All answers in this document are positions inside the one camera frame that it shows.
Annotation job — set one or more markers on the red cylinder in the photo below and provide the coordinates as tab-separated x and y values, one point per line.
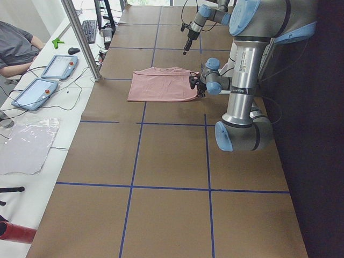
17	233

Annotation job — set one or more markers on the teach pendant far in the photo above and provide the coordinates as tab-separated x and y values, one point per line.
60	67

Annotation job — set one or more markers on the green plastic tool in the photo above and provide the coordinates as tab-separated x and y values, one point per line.
56	42

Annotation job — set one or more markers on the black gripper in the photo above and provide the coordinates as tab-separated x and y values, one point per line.
191	34
199	86

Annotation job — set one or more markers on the seated person grey shirt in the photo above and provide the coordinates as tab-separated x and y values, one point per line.
19	49

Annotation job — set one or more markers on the teach pendant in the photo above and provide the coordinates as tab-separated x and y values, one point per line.
35	94
60	67

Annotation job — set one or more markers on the black keyboard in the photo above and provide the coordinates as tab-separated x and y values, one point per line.
89	28

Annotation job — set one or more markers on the black computer mouse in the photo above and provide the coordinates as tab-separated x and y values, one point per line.
73	50

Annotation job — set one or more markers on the black power adapter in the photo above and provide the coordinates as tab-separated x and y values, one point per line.
107	37

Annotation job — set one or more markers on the black tripod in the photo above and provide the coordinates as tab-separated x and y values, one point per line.
6	194

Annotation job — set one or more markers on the clear plastic bag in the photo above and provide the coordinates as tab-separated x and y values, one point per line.
26	149

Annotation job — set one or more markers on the pink Snoopy t-shirt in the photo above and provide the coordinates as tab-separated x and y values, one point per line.
161	85

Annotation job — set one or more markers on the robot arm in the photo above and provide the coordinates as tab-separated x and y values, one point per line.
218	15
252	24

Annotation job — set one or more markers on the teach pendant near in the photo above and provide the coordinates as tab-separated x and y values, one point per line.
35	94

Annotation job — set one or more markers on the aluminium frame post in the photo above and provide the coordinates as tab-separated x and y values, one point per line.
77	28

